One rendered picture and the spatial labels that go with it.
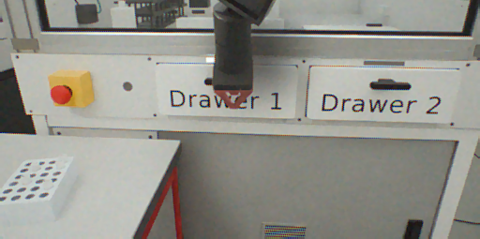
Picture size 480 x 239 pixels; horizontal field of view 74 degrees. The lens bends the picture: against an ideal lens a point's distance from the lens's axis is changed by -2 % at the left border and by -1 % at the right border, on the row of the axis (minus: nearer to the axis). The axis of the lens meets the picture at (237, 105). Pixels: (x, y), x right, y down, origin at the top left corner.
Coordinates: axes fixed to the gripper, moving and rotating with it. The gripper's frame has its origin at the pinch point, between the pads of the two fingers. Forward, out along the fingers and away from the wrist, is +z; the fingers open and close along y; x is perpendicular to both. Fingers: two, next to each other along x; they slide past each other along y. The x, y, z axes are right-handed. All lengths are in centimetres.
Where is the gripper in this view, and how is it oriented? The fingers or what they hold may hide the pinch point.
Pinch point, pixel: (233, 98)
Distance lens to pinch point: 61.3
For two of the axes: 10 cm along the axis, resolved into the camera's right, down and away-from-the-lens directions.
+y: 0.2, -7.6, 6.5
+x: -10.0, -0.1, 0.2
